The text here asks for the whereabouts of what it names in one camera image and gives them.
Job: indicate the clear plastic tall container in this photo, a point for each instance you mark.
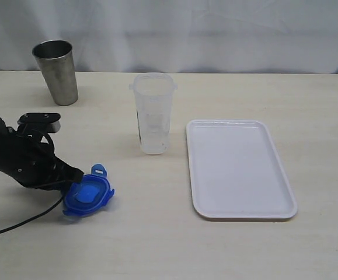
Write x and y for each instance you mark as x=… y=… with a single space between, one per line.
x=153 y=94

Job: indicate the white backdrop curtain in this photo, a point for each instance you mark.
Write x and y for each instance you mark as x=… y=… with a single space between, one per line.
x=176 y=36

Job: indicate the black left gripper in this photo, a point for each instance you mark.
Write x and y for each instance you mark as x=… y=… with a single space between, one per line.
x=33 y=164

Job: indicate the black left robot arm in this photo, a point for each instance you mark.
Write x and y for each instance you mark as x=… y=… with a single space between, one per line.
x=27 y=154

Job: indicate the white rectangular tray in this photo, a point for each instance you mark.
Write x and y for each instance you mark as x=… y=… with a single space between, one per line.
x=236 y=172

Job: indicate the stainless steel cup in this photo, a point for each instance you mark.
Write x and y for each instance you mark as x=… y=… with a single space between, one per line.
x=55 y=60

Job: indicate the blue clip-lock lid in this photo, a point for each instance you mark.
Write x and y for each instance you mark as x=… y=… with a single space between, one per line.
x=88 y=197

